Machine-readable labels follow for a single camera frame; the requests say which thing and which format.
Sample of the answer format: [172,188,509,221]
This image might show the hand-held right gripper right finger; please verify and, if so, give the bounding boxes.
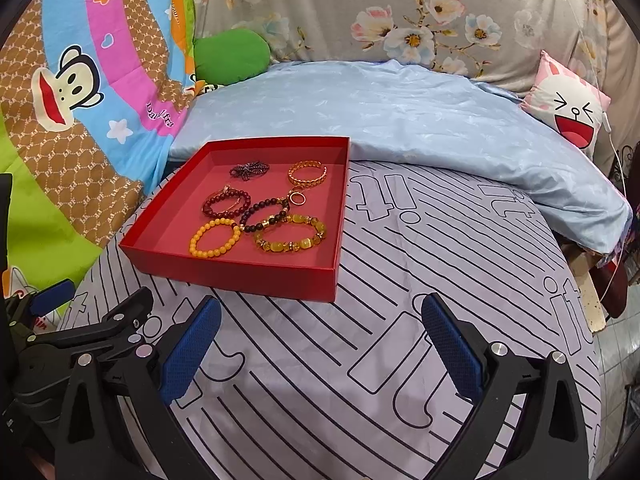
[421,292,603,480]

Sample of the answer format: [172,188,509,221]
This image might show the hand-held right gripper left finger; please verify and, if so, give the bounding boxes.
[52,296,222,480]

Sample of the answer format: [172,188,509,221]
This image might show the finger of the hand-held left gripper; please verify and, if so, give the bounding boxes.
[6,280,77,319]
[30,287,155,361]

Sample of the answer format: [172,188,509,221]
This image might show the red cardboard box tray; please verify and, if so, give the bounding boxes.
[119,136,352,304]

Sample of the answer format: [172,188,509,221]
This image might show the yellow bead bracelet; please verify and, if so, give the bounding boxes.
[188,219,243,257]

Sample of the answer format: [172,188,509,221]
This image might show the amber bead bracelet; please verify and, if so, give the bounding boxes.
[254,212,332,255]

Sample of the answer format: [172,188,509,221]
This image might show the dark red bead bracelet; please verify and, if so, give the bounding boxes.
[201,185,251,220]

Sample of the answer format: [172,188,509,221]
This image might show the dark bead bracelet gold accents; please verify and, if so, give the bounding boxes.
[240,198,292,235]

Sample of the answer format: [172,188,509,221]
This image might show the lilac striped bed sheet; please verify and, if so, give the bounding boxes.
[57,157,602,480]

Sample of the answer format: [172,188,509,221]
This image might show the cartoon monkey printed blanket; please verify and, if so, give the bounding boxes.
[0,0,207,306]

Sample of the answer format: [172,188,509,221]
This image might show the dark red object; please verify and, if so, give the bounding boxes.
[592,262,632,319]

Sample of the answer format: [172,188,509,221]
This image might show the light blue quilt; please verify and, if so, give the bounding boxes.
[169,59,634,257]

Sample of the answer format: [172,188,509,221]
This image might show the pink cartoon face cushion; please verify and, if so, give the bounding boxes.
[519,50,612,151]

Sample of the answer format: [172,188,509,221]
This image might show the green pillow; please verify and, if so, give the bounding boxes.
[193,28,273,86]

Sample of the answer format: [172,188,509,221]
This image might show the beige wooden bed frame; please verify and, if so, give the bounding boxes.
[567,247,609,334]

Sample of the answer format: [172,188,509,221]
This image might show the dark twisted bead bracelet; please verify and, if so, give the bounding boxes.
[229,160,271,180]

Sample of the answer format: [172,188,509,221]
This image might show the wide gold chain bracelet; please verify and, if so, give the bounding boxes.
[287,159,329,189]

